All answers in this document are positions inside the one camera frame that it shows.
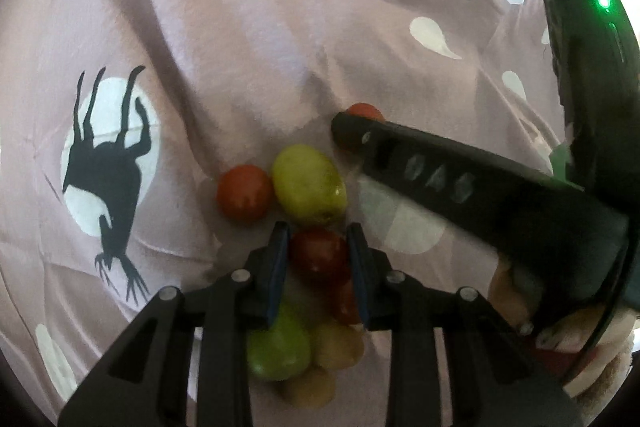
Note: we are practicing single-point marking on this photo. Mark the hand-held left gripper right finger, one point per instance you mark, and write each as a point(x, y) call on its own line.
point(359, 277)

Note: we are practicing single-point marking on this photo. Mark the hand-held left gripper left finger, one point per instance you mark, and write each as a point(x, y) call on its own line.
point(277, 277)

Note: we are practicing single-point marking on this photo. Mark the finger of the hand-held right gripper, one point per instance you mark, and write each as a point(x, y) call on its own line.
point(362, 142)

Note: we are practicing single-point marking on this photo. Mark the dark red tomato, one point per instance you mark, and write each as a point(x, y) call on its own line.
point(320, 254)

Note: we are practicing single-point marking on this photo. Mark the yellow-green fruit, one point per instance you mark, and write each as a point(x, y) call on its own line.
point(310, 184)

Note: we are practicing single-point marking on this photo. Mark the tan round fruit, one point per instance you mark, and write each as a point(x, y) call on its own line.
point(337, 346)
point(307, 387)

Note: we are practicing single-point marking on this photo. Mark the green fruit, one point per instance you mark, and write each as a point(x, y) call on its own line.
point(280, 349)

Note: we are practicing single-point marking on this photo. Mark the person's right hand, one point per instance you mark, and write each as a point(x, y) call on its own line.
point(505, 297)

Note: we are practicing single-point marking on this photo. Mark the pink polka-dot blanket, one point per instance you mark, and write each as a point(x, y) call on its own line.
point(300, 32)

